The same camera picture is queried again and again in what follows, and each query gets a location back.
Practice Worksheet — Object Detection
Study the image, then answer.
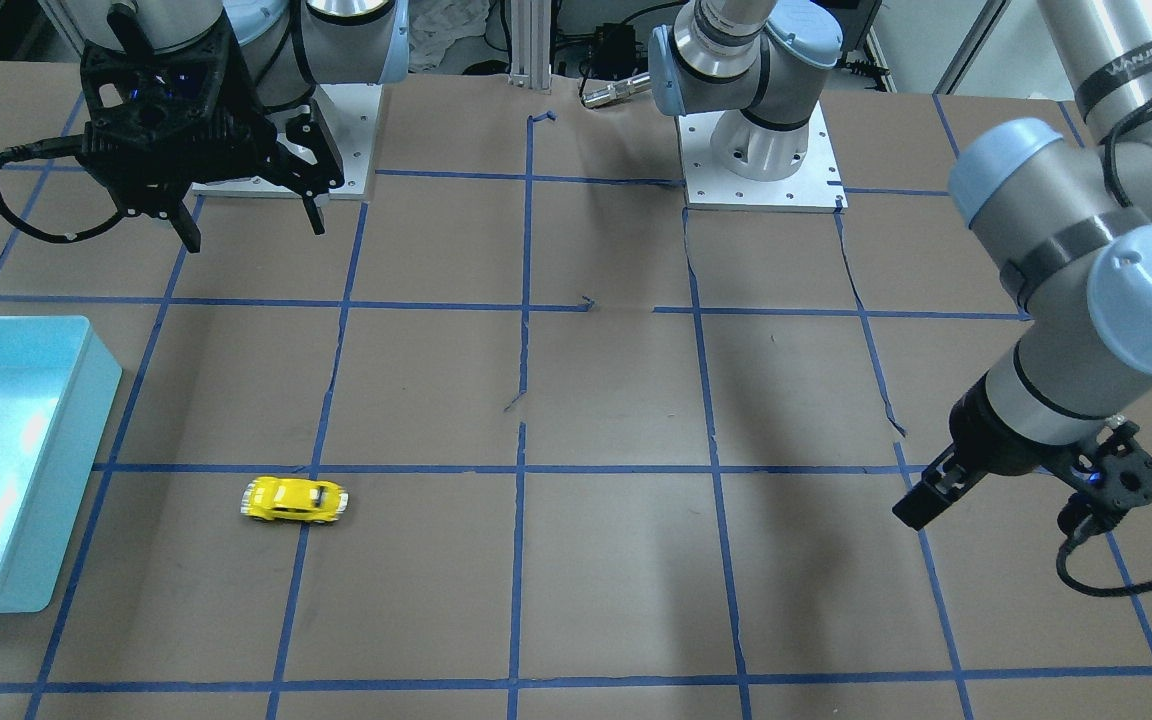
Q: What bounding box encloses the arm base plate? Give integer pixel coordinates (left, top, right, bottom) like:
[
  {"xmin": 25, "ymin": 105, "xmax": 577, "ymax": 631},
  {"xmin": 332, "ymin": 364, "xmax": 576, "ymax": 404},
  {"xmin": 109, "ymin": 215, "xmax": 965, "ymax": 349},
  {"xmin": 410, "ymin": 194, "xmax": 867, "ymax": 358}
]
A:
[
  {"xmin": 191, "ymin": 82, "xmax": 382, "ymax": 200},
  {"xmin": 676, "ymin": 103, "xmax": 849, "ymax": 213}
]

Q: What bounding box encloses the yellow beetle toy car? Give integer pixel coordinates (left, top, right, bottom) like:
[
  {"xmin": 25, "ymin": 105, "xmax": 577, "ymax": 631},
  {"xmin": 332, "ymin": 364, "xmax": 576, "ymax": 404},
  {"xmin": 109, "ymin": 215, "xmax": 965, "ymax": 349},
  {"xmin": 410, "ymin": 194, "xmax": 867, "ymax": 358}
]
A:
[{"xmin": 238, "ymin": 477, "xmax": 349, "ymax": 525}]

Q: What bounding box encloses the teal plastic storage bin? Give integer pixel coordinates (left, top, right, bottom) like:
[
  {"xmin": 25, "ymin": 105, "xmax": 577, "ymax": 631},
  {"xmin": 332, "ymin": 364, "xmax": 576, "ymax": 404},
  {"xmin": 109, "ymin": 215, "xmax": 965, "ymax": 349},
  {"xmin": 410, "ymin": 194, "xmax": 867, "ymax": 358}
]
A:
[{"xmin": 0, "ymin": 316, "xmax": 122, "ymax": 614}]

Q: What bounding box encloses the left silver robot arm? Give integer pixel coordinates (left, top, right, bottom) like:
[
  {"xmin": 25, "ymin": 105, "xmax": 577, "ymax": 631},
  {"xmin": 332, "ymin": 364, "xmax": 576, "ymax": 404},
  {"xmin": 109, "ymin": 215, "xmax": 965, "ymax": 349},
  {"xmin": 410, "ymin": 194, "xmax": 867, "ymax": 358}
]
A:
[{"xmin": 893, "ymin": 1, "xmax": 1152, "ymax": 539}]

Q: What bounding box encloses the aluminium frame post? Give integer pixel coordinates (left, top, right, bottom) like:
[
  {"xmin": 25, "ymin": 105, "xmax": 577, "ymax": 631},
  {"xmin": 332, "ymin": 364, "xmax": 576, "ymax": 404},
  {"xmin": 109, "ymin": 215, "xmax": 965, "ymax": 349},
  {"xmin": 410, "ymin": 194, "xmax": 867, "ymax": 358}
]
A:
[{"xmin": 505, "ymin": 1, "xmax": 553, "ymax": 94}]

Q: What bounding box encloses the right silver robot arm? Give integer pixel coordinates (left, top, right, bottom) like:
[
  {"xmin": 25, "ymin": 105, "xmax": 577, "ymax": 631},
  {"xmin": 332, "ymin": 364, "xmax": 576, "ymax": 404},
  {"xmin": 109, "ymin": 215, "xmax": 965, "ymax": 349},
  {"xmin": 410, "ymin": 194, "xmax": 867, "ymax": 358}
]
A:
[{"xmin": 1, "ymin": 1, "xmax": 410, "ymax": 252}]

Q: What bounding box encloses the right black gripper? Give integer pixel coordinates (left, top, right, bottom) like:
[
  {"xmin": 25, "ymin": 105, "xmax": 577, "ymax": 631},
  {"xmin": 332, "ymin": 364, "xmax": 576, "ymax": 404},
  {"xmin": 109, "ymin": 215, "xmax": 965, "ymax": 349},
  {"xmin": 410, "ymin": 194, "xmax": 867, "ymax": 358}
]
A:
[{"xmin": 77, "ymin": 10, "xmax": 344, "ymax": 252}]

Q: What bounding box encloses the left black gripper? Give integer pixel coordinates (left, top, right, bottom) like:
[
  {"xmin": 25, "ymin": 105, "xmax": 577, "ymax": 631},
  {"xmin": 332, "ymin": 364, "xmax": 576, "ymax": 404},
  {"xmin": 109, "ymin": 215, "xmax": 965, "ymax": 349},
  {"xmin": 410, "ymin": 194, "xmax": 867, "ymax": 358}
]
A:
[{"xmin": 892, "ymin": 372, "xmax": 1068, "ymax": 530}]

